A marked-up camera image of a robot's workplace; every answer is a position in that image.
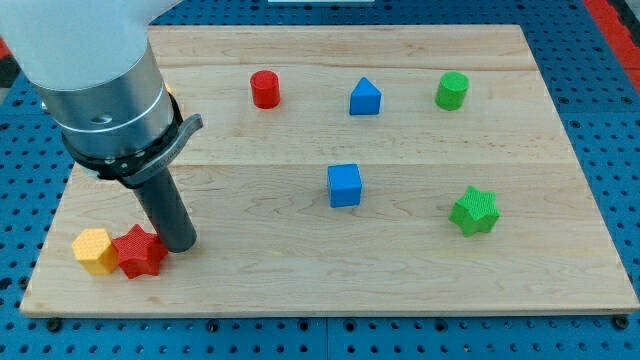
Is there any green star block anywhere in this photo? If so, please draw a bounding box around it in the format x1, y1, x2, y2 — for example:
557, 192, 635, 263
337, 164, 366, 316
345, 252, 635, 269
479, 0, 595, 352
449, 185, 501, 237

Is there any yellow hexagon block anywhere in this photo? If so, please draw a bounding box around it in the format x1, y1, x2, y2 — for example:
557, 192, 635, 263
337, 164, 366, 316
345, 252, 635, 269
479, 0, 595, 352
71, 228, 118, 275

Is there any blue triangular prism block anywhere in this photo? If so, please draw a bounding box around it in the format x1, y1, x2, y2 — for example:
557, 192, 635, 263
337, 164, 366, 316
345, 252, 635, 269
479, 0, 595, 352
349, 77, 382, 116

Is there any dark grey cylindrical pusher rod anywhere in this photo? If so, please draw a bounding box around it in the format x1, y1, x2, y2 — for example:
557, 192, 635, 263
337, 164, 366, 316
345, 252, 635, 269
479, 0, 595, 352
133, 168, 197, 253

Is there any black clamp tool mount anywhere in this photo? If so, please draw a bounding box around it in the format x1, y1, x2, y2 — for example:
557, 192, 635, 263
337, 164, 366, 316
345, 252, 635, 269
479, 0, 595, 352
62, 93, 203, 189

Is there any red cylinder block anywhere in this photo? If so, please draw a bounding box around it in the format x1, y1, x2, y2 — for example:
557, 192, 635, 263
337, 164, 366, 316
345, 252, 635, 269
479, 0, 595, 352
250, 70, 280, 109

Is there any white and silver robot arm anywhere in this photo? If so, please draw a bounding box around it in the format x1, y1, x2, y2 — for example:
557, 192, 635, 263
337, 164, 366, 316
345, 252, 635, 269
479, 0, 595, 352
1, 0, 203, 253

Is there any light wooden board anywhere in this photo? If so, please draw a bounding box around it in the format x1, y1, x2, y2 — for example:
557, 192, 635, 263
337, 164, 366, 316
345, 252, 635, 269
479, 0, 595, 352
21, 25, 639, 318

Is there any green cylinder block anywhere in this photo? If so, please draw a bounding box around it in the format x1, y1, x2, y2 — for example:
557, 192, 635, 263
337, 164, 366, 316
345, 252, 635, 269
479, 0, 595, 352
435, 71, 470, 111

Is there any blue cube block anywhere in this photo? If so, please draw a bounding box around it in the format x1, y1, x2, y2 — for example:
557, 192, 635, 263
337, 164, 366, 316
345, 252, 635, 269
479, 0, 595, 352
327, 163, 363, 208

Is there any red star block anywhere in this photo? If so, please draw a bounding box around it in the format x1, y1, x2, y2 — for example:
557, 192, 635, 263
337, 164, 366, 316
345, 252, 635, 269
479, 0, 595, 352
113, 224, 168, 279

